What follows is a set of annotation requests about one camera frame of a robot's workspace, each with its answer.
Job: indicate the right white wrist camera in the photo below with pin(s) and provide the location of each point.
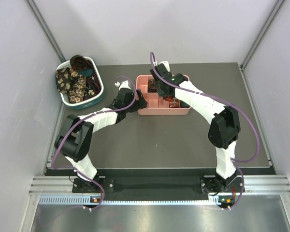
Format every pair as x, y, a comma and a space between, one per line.
162, 66

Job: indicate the grey slotted cable duct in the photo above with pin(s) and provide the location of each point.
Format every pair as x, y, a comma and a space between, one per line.
91, 200

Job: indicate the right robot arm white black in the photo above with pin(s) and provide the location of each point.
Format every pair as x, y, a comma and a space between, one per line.
223, 120

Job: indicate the teal white laundry basket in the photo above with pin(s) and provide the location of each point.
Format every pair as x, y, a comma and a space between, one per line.
84, 104

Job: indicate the red orange patterned rolled tie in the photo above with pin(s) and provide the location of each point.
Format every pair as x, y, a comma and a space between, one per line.
174, 103

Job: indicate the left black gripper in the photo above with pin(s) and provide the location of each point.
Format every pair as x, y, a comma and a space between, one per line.
141, 104

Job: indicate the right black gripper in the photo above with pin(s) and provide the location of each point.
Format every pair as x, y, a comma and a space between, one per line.
158, 88

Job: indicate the orange navy striped tie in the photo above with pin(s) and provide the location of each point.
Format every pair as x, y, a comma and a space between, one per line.
170, 99

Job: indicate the dark teal tie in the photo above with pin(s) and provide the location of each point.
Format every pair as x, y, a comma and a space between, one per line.
88, 73

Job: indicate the dark red striped tie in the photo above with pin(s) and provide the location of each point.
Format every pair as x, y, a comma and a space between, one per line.
93, 87

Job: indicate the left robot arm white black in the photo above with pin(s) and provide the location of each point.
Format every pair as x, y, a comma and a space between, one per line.
74, 137

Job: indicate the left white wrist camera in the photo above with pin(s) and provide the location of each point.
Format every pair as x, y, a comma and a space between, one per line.
123, 85

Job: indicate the dark brown rolled tie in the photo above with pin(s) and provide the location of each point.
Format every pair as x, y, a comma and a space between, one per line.
79, 63

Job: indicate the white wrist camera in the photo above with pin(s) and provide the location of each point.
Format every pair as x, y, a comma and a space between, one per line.
123, 85
162, 66

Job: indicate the brown floral tie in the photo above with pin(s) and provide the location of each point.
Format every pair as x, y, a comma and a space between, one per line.
72, 83

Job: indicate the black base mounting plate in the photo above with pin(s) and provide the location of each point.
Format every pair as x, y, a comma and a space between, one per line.
174, 184

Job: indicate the pink compartment organizer box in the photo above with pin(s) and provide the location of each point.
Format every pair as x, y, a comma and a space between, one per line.
156, 105

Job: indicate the dark red floral rolled tie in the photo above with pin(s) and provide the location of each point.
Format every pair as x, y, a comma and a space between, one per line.
151, 87

